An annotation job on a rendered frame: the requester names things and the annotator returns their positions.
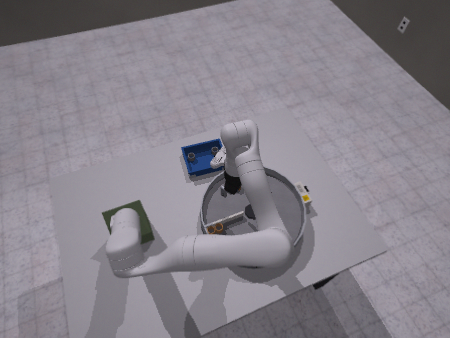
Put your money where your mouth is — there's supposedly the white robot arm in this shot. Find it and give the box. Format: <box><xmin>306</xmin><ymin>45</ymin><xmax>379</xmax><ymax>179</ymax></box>
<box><xmin>105</xmin><ymin>120</ymin><xmax>294</xmax><ymax>278</ymax></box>

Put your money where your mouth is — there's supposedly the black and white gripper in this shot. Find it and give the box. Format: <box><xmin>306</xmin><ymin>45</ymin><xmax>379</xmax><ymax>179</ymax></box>
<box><xmin>210</xmin><ymin>146</ymin><xmax>242</xmax><ymax>198</ymax></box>

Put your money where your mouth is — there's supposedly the blue crate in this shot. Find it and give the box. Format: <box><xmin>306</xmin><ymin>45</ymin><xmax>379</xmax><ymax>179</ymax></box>
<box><xmin>182</xmin><ymin>139</ymin><xmax>224</xmax><ymax>179</ymax></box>

